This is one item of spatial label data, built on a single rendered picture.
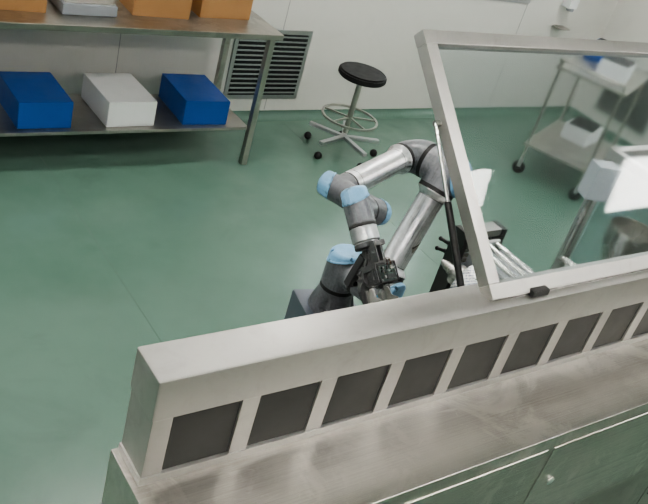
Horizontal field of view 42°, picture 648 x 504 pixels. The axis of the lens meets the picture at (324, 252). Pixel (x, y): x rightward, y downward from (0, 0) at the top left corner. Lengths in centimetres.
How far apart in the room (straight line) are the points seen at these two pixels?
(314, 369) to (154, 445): 28
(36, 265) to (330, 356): 301
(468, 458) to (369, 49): 521
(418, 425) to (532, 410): 28
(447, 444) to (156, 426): 58
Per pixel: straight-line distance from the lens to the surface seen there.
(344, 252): 264
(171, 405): 125
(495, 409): 173
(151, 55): 565
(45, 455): 335
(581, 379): 194
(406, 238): 259
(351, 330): 140
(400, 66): 683
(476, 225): 163
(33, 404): 353
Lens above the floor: 246
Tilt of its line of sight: 31 degrees down
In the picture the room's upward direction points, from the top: 17 degrees clockwise
